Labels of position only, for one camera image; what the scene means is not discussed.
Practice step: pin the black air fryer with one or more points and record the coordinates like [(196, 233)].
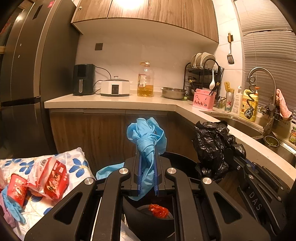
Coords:
[(83, 79)]

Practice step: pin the black trash bin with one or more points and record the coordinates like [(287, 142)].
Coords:
[(175, 179)]

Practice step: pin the black dish rack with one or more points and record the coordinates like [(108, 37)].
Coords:
[(200, 77)]

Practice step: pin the red snack wrapper bag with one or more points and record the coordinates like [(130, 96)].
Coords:
[(49, 178)]

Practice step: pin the floral blue white tablecloth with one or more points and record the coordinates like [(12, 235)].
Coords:
[(36, 205)]

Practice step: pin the hanging slotted spatula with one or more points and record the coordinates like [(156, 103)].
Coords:
[(230, 58)]

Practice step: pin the blue disposable glove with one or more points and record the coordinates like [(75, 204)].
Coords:
[(150, 140)]

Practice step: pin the red paper cup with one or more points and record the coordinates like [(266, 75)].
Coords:
[(17, 189)]

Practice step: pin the wooden cabinet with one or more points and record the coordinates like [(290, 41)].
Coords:
[(195, 16), (101, 133)]

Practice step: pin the lilac plastic bag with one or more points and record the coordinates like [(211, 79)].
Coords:
[(7, 216)]

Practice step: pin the white slow cooker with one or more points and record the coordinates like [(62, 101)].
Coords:
[(115, 87)]

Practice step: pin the orange red plastic bag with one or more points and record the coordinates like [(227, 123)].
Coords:
[(158, 211)]

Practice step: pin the pink utensil holder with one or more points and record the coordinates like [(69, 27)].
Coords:
[(203, 99)]

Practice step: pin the black plastic bag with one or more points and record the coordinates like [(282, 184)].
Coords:
[(215, 148)]

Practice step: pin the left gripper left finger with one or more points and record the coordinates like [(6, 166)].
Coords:
[(92, 210)]

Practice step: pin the beer can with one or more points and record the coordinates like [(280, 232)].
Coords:
[(229, 101)]

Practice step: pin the kitchen sink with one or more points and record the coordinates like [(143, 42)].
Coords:
[(279, 147)]

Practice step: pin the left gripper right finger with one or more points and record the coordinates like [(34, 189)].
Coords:
[(202, 210)]

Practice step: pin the wooden upper cabinet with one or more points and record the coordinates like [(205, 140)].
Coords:
[(195, 16)]

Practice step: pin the yellow detergent bottle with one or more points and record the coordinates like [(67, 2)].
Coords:
[(249, 103)]

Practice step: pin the white soap bottle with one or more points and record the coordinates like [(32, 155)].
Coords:
[(237, 101)]

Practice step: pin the dark steel refrigerator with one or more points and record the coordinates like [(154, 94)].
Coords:
[(37, 66)]

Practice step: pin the steel bowl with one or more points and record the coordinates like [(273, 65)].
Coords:
[(173, 93)]

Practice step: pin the cooking oil bottle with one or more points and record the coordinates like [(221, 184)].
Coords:
[(145, 83)]

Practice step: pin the pink cloth on faucet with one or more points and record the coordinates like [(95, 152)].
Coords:
[(285, 113)]

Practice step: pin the wooden lower cabinet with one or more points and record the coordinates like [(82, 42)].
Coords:
[(101, 133)]

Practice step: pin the white ladle spoon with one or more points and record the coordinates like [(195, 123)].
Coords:
[(212, 84)]

